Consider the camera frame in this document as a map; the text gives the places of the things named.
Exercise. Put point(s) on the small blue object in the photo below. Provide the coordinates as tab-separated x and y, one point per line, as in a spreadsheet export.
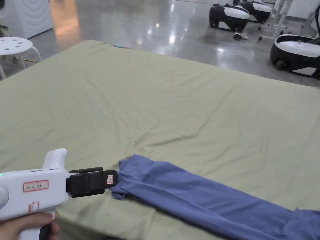
118	45

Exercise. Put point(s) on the bed with pale green sheet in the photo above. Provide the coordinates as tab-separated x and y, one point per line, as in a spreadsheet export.
150	105

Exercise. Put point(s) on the small dark clutter on floor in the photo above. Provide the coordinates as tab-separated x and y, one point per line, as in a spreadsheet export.
239	35

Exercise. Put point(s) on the black and white robot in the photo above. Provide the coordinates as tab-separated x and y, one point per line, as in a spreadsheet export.
228	17
295	53
260	10

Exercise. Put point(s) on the blue garment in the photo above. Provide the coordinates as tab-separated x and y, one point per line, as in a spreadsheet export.
200	200

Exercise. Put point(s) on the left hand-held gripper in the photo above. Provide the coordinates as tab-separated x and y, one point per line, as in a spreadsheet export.
37	197

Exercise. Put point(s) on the white washing machine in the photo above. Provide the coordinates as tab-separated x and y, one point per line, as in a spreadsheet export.
30	17

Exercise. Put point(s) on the person's left hand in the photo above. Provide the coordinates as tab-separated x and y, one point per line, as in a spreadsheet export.
17	225

